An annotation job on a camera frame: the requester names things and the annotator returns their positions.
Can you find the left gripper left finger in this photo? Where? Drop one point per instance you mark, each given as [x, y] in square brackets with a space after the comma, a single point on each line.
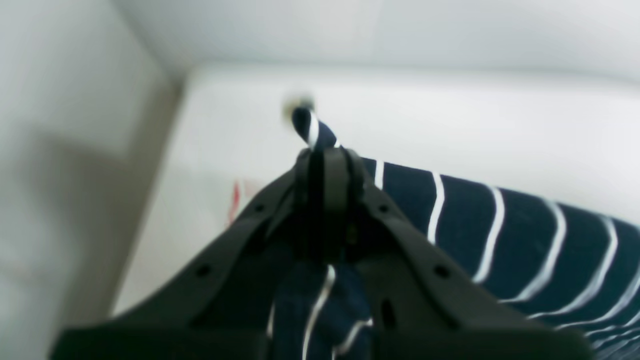
[221, 306]

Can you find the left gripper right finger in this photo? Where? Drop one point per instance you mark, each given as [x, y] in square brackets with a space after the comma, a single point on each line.
[422, 305]

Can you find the black white striped T-shirt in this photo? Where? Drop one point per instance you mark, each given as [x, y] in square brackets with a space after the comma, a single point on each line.
[555, 263]

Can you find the red tape rectangle marking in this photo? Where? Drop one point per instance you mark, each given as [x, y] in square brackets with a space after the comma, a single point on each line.
[240, 196]

